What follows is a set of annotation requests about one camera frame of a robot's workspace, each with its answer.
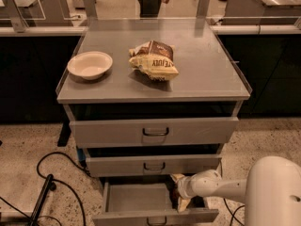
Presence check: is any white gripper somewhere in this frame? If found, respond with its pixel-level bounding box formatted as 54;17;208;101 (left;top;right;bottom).
170;173;196;213

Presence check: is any red coke can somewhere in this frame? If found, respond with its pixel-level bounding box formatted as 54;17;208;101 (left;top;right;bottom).
169;185;179;208

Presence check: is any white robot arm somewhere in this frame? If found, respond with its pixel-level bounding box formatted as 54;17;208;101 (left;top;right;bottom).
171;156;301;226

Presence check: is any grey bottom drawer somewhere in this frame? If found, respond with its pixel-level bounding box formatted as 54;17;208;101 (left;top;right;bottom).
92;175;218;226

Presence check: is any grey drawer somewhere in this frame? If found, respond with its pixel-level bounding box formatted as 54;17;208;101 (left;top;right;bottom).
92;175;218;226
87;154;221;177
70;117;238;148

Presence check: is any grey top drawer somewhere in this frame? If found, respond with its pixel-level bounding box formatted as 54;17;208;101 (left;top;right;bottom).
70;117;238;148

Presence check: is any grey middle drawer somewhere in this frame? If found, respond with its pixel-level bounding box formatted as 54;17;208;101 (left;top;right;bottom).
87;154;221;177

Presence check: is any grey drawer cabinet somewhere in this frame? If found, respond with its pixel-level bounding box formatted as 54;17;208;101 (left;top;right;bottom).
57;18;251;177

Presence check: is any metal counter background right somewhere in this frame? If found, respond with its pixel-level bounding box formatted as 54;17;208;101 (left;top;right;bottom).
222;0;301;25

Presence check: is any black power strip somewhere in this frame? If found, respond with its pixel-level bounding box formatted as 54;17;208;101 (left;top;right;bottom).
27;174;54;226

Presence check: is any yellow brown chip bag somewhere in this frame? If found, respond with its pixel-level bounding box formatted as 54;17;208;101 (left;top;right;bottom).
129;40;179;81

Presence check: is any white bowl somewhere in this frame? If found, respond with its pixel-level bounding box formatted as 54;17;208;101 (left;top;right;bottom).
67;51;113;80

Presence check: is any clear acrylic barrier panel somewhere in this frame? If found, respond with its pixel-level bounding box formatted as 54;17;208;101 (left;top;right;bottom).
0;0;98;34

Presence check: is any black floor cable right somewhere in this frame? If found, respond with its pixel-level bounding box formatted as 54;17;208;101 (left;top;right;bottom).
219;160;246;226

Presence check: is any black floor cable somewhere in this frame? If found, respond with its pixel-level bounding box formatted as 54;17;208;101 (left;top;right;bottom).
219;160;246;226
0;152;92;226

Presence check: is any black floor cable left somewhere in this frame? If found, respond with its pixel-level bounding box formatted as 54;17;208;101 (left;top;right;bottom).
0;152;92;226

